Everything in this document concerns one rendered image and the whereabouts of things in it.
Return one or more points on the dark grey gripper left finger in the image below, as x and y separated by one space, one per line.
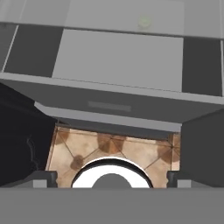
43 177

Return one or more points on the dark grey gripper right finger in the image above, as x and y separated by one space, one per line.
180 176

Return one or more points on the dark fridge door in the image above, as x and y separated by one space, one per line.
204 145
17 131

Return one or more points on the grey fridge drawer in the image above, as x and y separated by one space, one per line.
116 58

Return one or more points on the white and black round thing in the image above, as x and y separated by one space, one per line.
84 175

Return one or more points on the pale green round item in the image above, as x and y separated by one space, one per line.
144 22

